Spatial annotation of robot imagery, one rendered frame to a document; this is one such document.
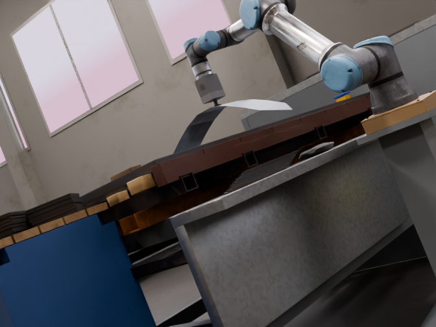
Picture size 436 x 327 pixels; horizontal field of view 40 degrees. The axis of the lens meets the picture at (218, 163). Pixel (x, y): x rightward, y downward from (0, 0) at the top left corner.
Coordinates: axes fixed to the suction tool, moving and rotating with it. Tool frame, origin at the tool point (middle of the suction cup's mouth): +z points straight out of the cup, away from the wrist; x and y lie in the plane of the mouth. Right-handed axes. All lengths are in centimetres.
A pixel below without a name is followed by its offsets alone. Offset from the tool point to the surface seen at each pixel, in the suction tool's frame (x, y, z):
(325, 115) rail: 41.1, -8.7, 19.7
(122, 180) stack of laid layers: 22, 78, 17
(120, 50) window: -372, -304, -172
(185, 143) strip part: -21.5, 4.1, 6.3
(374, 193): 45, -13, 54
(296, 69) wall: -168, -332, -52
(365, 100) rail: 41, -44, 19
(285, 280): 46, 54, 63
